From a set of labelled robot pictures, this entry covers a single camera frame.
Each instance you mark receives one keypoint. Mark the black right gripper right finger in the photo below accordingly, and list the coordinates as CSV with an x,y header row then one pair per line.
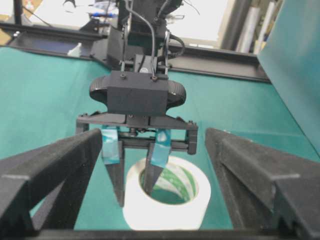
x,y
265,188

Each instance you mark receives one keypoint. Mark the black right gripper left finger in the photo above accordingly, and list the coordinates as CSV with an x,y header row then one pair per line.
x,y
42,190

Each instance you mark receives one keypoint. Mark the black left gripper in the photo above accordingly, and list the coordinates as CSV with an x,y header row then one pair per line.
x,y
160,146

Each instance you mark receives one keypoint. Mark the white duct tape roll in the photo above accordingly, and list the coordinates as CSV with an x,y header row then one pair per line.
x,y
185,192

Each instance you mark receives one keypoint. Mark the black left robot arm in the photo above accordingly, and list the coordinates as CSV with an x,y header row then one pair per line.
x,y
139,42

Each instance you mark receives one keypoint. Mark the green table cloth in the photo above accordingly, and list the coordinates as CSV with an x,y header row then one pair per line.
x,y
41,97

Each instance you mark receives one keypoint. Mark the white crumpled paper scrap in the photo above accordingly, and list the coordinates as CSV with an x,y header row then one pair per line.
x,y
76,51

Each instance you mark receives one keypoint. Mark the green backdrop sheet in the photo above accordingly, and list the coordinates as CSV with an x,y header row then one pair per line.
x,y
291,60

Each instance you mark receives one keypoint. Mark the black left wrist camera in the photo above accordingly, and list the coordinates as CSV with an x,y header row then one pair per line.
x,y
134,93

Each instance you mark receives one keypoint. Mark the black aluminium table frame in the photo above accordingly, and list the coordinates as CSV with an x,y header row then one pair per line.
x,y
56,42

